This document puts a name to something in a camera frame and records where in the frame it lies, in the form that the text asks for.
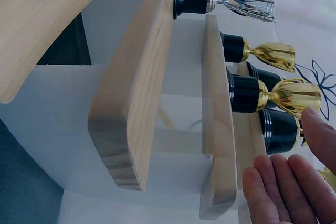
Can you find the person's right hand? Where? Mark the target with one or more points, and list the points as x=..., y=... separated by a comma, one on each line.
x=304, y=195

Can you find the person's right thumb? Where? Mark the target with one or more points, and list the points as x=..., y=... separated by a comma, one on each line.
x=319, y=137

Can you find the gold trophy with black base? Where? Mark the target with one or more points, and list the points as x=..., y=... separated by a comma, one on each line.
x=245, y=93
x=233, y=48
x=267, y=78
x=282, y=130

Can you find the light wooden shelf board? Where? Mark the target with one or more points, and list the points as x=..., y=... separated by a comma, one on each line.
x=113, y=90
x=249, y=134
x=34, y=11
x=223, y=129

